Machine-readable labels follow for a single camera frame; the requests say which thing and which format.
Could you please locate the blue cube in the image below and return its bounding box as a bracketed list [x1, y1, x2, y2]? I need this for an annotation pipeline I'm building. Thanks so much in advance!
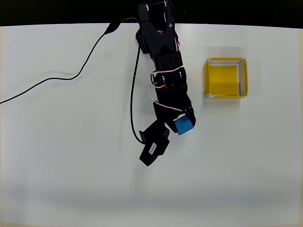
[174, 115, 195, 136]

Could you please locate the yellow open box, white rim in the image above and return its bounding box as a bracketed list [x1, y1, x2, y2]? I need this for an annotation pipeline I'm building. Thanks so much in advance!
[203, 57, 249, 99]

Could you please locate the black wrist camera with label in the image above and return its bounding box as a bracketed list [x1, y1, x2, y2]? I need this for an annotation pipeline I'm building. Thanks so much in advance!
[138, 120, 171, 167]

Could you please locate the white and red servo wire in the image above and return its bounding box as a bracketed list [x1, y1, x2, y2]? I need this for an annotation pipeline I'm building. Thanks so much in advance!
[148, 14, 187, 113]

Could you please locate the black cable with plug connector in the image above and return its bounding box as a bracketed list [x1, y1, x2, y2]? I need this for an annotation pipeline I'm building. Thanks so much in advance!
[0, 22, 120, 105]

